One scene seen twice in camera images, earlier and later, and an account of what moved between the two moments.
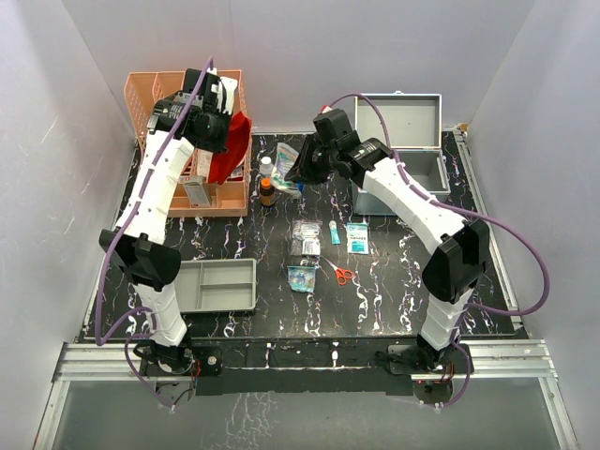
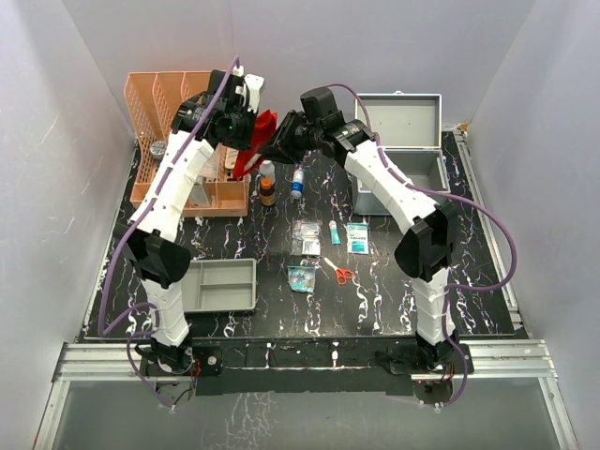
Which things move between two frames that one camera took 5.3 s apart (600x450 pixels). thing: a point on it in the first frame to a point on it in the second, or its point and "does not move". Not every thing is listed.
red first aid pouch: [223, 163] to [264, 127]
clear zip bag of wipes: [306, 237] does not move
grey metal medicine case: [410, 126] does not move
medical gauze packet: [357, 238] does not move
